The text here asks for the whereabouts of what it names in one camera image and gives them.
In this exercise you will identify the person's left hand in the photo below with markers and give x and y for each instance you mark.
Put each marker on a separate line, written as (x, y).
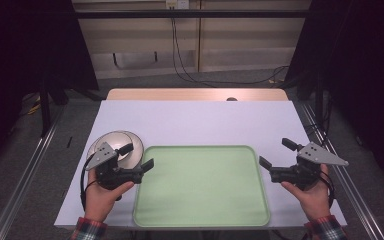
(100, 201)

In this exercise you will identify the light green plastic tray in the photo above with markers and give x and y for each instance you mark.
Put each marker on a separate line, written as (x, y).
(200, 190)

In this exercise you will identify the metal floor rail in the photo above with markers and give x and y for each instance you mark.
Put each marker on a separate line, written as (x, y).
(23, 176)
(346, 186)

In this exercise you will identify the black metal stand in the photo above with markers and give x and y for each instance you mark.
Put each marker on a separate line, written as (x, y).
(45, 106)

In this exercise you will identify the white wall socket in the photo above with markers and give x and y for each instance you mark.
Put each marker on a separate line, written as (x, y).
(177, 4)

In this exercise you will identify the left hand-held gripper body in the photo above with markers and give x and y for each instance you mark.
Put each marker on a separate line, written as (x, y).
(113, 175)

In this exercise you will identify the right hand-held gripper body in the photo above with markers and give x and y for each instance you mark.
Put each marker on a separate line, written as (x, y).
(305, 175)

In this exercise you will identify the small beige round plate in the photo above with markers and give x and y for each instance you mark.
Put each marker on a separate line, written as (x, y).
(115, 141)

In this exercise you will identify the black curtain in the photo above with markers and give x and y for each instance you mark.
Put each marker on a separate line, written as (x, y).
(20, 50)
(363, 66)

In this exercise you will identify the black horizontal frame bar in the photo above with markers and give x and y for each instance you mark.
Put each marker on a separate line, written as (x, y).
(193, 14)

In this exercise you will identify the person's right hand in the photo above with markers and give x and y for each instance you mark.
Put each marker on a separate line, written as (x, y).
(315, 201)

